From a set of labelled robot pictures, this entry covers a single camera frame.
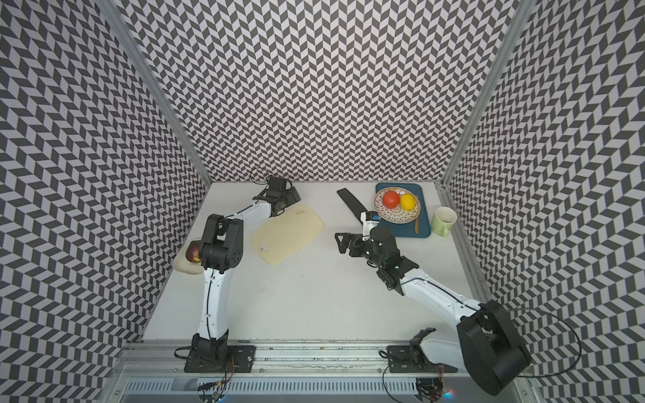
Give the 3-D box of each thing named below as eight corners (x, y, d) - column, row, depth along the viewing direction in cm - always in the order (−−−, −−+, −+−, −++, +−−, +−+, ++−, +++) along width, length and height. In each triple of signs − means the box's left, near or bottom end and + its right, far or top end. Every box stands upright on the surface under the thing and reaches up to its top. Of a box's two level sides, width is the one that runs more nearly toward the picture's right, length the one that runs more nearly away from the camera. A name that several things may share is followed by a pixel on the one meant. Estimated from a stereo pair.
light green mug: (438, 242, 99) (447, 228, 91) (422, 229, 103) (429, 214, 95) (452, 230, 103) (462, 215, 95) (436, 218, 107) (445, 202, 99)
